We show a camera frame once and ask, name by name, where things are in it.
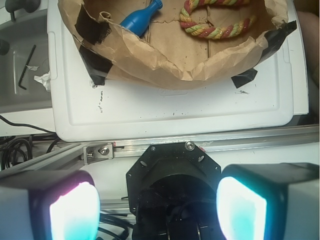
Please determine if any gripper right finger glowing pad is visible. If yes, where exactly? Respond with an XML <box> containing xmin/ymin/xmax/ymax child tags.
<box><xmin>216</xmin><ymin>162</ymin><xmax>320</xmax><ymax>240</ymax></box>

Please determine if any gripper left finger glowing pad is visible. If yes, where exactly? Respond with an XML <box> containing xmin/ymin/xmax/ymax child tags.
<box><xmin>0</xmin><ymin>170</ymin><xmax>101</xmax><ymax>240</ymax></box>

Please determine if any blue plastic bottle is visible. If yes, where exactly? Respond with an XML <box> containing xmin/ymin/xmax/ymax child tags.
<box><xmin>119</xmin><ymin>0</ymin><xmax>163</xmax><ymax>37</ymax></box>

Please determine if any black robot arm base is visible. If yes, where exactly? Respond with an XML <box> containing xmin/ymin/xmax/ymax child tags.
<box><xmin>126</xmin><ymin>152</ymin><xmax>224</xmax><ymax>240</ymax></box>

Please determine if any white plastic tray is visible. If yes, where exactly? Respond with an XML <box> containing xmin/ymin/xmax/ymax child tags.
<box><xmin>47</xmin><ymin>0</ymin><xmax>309</xmax><ymax>142</ymax></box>

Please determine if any crumpled white paper scrap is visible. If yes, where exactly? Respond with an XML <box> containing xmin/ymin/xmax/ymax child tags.
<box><xmin>33</xmin><ymin>71</ymin><xmax>51</xmax><ymax>92</ymax></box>

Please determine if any black tape piece right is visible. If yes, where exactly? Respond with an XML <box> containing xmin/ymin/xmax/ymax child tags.
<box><xmin>231</xmin><ymin>68</ymin><xmax>258</xmax><ymax>89</ymax></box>

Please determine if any black tape piece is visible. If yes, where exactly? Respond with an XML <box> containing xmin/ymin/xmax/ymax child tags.
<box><xmin>231</xmin><ymin>68</ymin><xmax>258</xmax><ymax>89</ymax></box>
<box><xmin>79</xmin><ymin>45</ymin><xmax>113</xmax><ymax>86</ymax></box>

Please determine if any black tape piece left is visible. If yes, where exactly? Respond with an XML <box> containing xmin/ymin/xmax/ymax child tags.
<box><xmin>79</xmin><ymin>45</ymin><xmax>113</xmax><ymax>86</ymax></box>

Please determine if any black hex key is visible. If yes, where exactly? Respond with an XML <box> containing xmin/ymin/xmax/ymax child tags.
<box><xmin>18</xmin><ymin>44</ymin><xmax>37</xmax><ymax>90</ymax></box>

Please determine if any brown paper bag liner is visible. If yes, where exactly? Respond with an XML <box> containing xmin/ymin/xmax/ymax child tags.
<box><xmin>57</xmin><ymin>0</ymin><xmax>290</xmax><ymax>90</ymax></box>

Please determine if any aluminium extrusion rail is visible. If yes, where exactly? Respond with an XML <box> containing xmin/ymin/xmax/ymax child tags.
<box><xmin>0</xmin><ymin>124</ymin><xmax>320</xmax><ymax>175</ymax></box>

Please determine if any black cables bundle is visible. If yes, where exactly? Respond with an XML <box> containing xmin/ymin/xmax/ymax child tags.
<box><xmin>0</xmin><ymin>114</ymin><xmax>61</xmax><ymax>171</ymax></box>

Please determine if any metal corner bracket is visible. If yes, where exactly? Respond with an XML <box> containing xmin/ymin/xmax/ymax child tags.
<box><xmin>83</xmin><ymin>142</ymin><xmax>114</xmax><ymax>165</ymax></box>

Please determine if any multicolour twisted rope toy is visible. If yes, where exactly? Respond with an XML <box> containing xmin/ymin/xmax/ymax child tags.
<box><xmin>179</xmin><ymin>0</ymin><xmax>257</xmax><ymax>40</ymax></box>

